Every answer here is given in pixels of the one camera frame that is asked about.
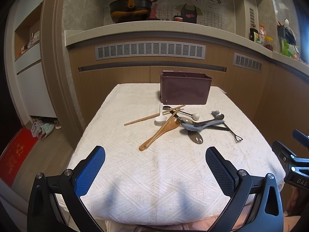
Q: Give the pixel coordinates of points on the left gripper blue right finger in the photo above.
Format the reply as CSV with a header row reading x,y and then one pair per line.
x,y
266,212

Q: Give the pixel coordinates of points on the green snack bag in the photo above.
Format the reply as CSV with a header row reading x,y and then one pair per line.
x,y
289,50

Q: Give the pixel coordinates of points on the red floor mat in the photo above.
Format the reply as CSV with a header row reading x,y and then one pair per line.
x,y
15,154

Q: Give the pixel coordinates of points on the slippers on floor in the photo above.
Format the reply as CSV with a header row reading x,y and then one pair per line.
x,y
42,130

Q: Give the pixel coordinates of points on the maroon plastic utensil caddy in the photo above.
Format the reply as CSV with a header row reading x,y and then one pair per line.
x,y
184,88

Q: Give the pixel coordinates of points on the long grey vent grille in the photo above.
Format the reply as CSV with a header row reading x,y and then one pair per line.
x,y
150,49

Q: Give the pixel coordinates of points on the white textured table cloth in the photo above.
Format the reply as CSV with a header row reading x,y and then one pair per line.
x,y
169,182

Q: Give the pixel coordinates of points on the black wok with orange handle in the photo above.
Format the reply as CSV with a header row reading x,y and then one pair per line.
x,y
122,11

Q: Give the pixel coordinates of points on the black shovel-shaped spoon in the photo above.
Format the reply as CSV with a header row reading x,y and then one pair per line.
x,y
226,128

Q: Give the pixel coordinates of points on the white shelf cabinet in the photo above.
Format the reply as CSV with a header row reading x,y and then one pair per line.
x,y
23,65

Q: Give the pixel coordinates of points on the cartoon kitchen wall sticker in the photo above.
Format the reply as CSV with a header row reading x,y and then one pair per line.
x,y
186,4

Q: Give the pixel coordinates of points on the metal spoon with white ball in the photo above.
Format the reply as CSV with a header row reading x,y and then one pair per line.
x,y
194,116

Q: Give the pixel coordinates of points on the wooden spoon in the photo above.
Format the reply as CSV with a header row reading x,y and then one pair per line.
x,y
148,142

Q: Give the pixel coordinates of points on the orange-capped clear bottle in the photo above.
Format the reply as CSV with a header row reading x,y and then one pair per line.
x,y
262,34

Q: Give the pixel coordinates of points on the grey plastic rice spoon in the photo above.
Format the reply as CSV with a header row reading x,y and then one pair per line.
x,y
195,128

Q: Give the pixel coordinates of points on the upper wooden chopstick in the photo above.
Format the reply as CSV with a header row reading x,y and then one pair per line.
x,y
153,116

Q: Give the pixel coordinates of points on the dark sauce bottle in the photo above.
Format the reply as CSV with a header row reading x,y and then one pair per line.
x,y
253,33

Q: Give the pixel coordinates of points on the wooden chopstick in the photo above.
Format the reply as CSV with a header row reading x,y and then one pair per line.
x,y
171,124
153,116

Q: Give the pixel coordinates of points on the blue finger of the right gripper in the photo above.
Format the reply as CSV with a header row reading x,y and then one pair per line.
x,y
300,137

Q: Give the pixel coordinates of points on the small grey vent grille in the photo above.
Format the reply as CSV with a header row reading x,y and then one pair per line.
x,y
247,62

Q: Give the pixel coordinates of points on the translucent brown plastic spoon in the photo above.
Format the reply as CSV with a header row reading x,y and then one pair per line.
x,y
193,135

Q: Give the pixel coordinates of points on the lower wooden chopstick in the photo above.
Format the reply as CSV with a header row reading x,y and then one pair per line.
x,y
171,124

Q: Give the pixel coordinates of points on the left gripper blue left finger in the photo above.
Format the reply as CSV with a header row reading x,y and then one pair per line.
x,y
44,210

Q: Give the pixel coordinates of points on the white plastic spoon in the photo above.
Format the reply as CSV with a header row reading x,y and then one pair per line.
x,y
161,118

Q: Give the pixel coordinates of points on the black utensil basket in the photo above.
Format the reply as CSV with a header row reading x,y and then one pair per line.
x,y
284,31

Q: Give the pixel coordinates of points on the shiny metal spoon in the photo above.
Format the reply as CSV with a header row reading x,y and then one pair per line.
x,y
217,116

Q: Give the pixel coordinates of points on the red-filled glass jar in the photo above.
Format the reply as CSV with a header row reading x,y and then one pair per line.
x,y
268,43

